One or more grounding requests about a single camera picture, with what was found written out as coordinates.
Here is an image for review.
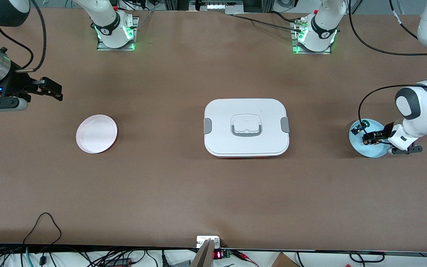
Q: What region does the black table edge strip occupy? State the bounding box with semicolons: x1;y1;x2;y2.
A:
0;243;427;258

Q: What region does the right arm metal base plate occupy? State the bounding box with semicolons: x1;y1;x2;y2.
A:
97;16;140;51

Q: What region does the black coiled cable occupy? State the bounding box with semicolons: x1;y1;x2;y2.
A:
349;251;385;264

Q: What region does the white metal bracket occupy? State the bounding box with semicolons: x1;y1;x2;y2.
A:
196;236;221;248

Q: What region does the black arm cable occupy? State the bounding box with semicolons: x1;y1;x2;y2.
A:
348;0;427;145
0;0;47;73

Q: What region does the pink round plate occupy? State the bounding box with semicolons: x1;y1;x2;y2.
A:
76;115;118;154

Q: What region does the white lidded storage box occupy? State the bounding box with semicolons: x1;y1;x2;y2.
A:
203;98;290;158

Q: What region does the light blue round plate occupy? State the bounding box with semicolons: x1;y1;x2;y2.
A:
349;118;391;158

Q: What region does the brown cardboard piece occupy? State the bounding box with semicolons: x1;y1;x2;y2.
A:
271;252;300;267

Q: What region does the metal frame structure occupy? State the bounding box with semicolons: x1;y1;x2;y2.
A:
163;0;273;14

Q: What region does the grey slanted bar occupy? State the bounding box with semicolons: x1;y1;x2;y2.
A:
191;239;215;267

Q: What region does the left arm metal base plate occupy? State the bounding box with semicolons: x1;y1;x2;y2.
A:
291;20;332;55

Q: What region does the red clip lead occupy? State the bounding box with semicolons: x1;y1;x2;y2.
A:
236;251;259;266

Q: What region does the black looped cable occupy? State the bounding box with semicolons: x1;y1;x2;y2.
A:
23;212;63;256

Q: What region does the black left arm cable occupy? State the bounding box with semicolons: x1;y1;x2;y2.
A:
348;0;427;145

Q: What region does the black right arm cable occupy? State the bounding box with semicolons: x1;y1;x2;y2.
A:
0;0;47;73

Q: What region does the thin black table cable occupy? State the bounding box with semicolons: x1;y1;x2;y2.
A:
231;13;303;28

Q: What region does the green push button switch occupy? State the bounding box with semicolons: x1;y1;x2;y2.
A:
350;119;370;136

